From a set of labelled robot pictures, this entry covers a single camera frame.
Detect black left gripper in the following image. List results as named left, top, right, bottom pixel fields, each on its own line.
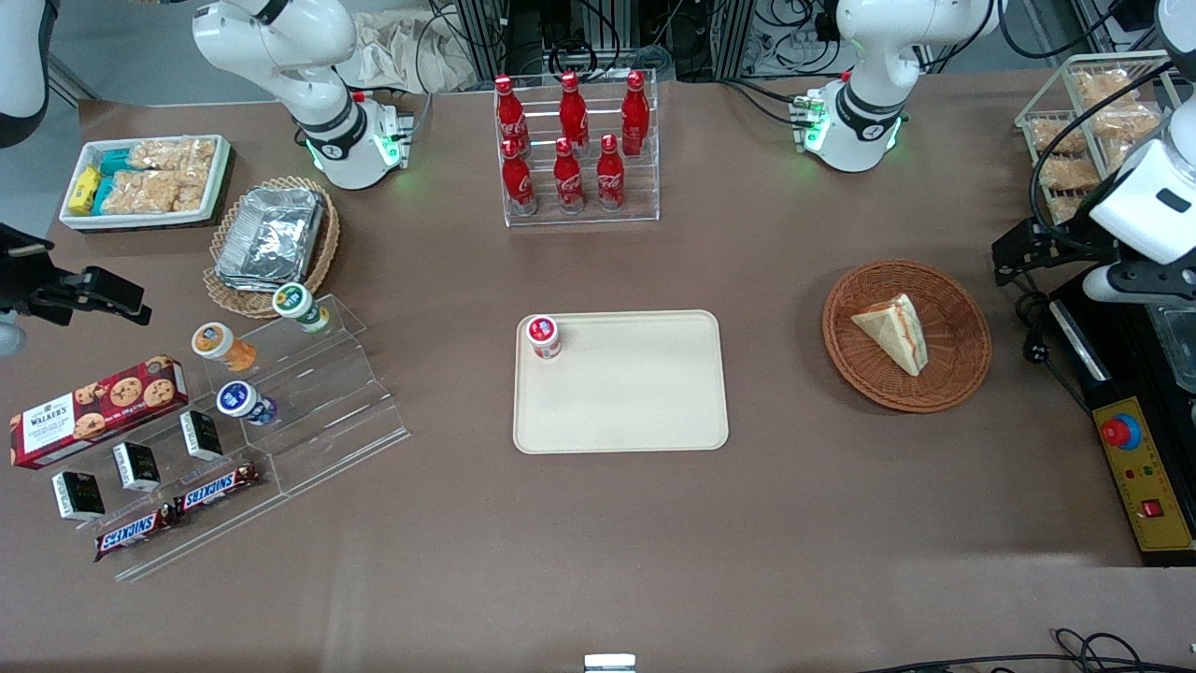
left=992, top=220, right=1122, bottom=287

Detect clear acrylic bottle rack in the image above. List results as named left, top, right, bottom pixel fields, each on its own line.
left=493, top=68, right=662, bottom=228

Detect small black box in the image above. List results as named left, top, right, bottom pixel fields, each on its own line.
left=111, top=440, right=163, bottom=494
left=178, top=408, right=225, bottom=462
left=50, top=469, right=107, bottom=522

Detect stacked foil containers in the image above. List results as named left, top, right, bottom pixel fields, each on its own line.
left=215, top=185, right=326, bottom=290

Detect light oval wicker basket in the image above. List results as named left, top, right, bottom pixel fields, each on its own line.
left=203, top=175, right=341, bottom=321

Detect yellow snack pack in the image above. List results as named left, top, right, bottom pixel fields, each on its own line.
left=66, top=165, right=103, bottom=215

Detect red lid yogurt cup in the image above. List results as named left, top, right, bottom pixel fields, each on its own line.
left=525, top=315, right=563, bottom=362

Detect black power cable with plug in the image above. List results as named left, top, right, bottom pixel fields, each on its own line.
left=1013, top=288, right=1100, bottom=414

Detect white wire basket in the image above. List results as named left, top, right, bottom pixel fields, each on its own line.
left=1015, top=50, right=1196, bottom=226

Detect black equipment case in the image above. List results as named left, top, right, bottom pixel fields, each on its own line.
left=1050, top=267, right=1196, bottom=417

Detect green lid yogurt cup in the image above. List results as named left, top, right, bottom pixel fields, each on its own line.
left=272, top=282, right=331, bottom=336

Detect aluminium frame rack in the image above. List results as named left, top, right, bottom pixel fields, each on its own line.
left=452, top=0, right=760, bottom=85

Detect yellow control box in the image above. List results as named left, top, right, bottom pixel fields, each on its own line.
left=1091, top=396, right=1196, bottom=568

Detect white rectangular bin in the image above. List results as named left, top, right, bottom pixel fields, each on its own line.
left=58, top=134, right=233, bottom=232

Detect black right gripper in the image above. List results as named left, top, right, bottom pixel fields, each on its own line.
left=0, top=222, right=153, bottom=328

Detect orange yogurt cup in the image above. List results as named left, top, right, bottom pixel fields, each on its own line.
left=191, top=322, right=258, bottom=373

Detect red cola bottle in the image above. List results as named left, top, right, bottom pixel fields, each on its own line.
left=620, top=69, right=651, bottom=156
left=595, top=133, right=627, bottom=212
left=501, top=138, right=539, bottom=217
left=492, top=74, right=531, bottom=156
left=552, top=136, right=587, bottom=215
left=558, top=71, right=591, bottom=150

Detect blue lid yogurt cup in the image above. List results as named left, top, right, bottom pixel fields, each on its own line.
left=216, top=380, right=278, bottom=427

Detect Snickers bar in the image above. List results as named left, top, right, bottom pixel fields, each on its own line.
left=93, top=506, right=180, bottom=563
left=174, top=462, right=262, bottom=518

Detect beige plastic tray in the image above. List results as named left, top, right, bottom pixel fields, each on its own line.
left=511, top=309, right=730, bottom=456

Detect black floor cables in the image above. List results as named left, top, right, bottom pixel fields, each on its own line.
left=876, top=627, right=1196, bottom=673

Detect red emergency stop button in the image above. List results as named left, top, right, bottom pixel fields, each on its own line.
left=1100, top=412, right=1144, bottom=452

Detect triangle sandwich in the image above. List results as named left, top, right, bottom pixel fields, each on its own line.
left=849, top=293, right=930, bottom=378

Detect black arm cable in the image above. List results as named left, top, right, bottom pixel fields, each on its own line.
left=1028, top=56, right=1175, bottom=255

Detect brown round wicker basket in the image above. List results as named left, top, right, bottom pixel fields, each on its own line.
left=821, top=259, right=994, bottom=414

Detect red Walkers cookie box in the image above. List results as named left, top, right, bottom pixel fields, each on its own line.
left=8, top=354, right=190, bottom=470

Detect beige cloth bag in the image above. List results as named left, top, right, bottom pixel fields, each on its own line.
left=335, top=7, right=479, bottom=95

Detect clear acrylic stepped stand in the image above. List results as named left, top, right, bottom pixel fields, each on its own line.
left=114, top=294, right=413, bottom=583

